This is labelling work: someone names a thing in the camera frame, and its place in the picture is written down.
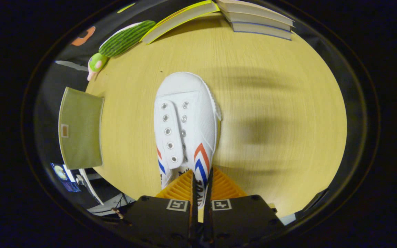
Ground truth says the white curved board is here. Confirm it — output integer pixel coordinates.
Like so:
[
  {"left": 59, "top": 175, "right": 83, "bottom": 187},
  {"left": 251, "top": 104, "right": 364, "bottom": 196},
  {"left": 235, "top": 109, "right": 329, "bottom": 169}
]
[{"left": 79, "top": 168, "right": 104, "bottom": 206}]

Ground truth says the white canvas shoe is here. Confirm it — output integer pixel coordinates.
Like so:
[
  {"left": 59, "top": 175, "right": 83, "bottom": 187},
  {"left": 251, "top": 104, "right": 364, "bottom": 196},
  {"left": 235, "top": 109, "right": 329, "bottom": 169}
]
[{"left": 154, "top": 72, "right": 222, "bottom": 210}]

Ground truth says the blue edged book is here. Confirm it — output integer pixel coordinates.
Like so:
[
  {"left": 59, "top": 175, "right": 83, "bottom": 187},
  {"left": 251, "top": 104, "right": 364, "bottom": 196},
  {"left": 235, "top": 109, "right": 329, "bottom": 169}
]
[{"left": 232, "top": 22, "right": 292, "bottom": 41}]

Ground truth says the pink and green plush toy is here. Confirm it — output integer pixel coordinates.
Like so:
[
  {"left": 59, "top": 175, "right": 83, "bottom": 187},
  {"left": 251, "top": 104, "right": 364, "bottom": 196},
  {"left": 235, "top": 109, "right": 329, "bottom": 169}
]
[{"left": 87, "top": 52, "right": 109, "bottom": 82}]

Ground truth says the watermelon slice plush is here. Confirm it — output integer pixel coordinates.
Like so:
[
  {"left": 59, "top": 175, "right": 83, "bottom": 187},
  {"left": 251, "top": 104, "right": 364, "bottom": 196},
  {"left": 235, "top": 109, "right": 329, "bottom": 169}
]
[{"left": 98, "top": 20, "right": 156, "bottom": 58}]

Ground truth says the beige fabric storage box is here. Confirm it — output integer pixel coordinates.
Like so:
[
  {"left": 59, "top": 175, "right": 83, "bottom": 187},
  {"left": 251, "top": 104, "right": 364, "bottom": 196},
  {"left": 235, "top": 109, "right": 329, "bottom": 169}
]
[{"left": 58, "top": 87, "right": 105, "bottom": 170}]

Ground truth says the yellow book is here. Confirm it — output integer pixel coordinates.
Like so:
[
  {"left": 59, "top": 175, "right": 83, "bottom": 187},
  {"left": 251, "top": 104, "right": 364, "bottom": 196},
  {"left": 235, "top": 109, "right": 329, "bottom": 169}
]
[{"left": 140, "top": 0, "right": 221, "bottom": 44}]

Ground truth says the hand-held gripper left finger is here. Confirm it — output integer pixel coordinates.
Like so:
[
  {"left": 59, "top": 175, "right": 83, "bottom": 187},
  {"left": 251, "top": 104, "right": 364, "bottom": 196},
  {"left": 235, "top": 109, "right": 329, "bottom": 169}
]
[{"left": 121, "top": 169, "right": 199, "bottom": 247}]

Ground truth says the white paperback book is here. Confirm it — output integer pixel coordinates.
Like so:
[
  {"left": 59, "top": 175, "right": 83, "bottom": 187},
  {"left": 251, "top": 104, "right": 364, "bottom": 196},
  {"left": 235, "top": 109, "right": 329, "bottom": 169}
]
[{"left": 227, "top": 12, "right": 293, "bottom": 32}]

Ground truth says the computer screen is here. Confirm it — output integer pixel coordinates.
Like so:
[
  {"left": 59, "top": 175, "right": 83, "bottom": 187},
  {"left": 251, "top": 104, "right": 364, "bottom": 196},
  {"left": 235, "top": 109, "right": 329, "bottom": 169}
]
[{"left": 50, "top": 163, "right": 81, "bottom": 193}]

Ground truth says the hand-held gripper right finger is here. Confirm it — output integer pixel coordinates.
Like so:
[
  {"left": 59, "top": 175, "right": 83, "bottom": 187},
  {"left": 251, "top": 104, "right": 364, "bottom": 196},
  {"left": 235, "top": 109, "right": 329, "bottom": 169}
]
[{"left": 204, "top": 167, "right": 285, "bottom": 247}]

